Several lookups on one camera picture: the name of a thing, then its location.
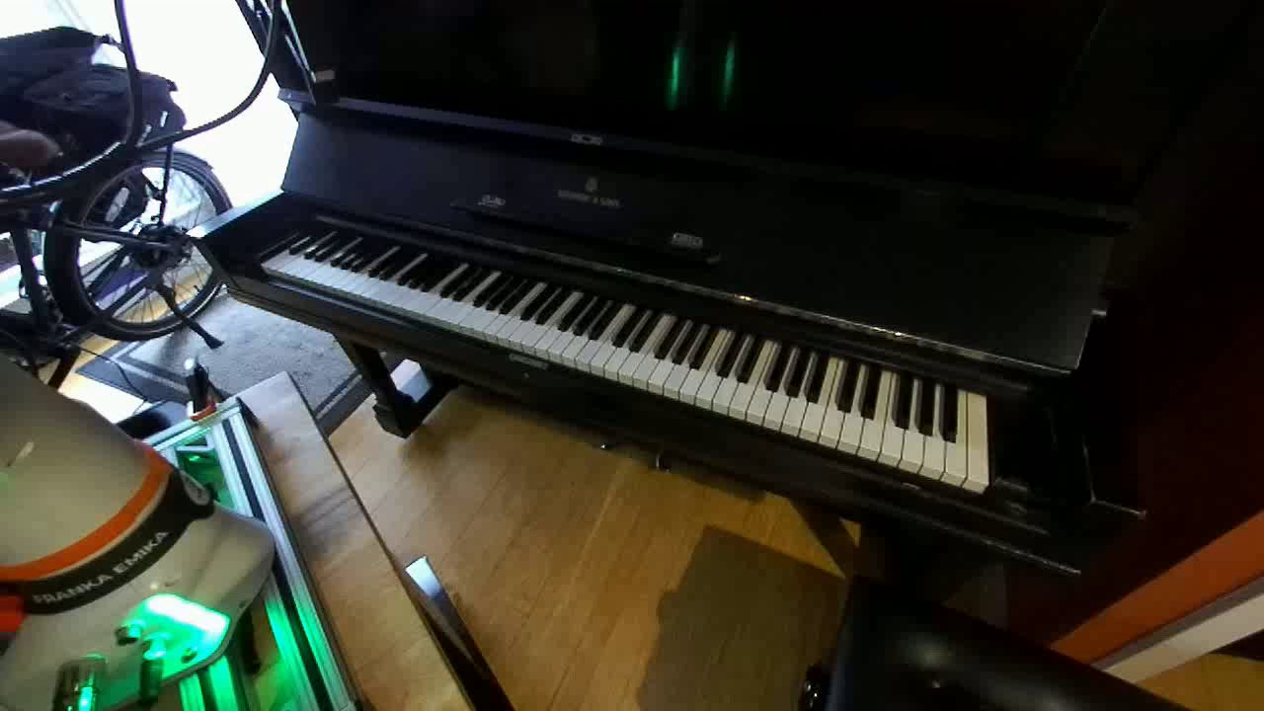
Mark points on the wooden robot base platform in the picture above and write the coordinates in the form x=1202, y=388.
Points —
x=341, y=625

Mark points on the black tufted piano bench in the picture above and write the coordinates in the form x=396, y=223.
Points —
x=901, y=655

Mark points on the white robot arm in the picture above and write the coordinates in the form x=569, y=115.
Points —
x=116, y=571

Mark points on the black piano music stand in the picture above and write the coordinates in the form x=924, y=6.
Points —
x=595, y=218

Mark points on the black upright piano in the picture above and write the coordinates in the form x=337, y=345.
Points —
x=916, y=209

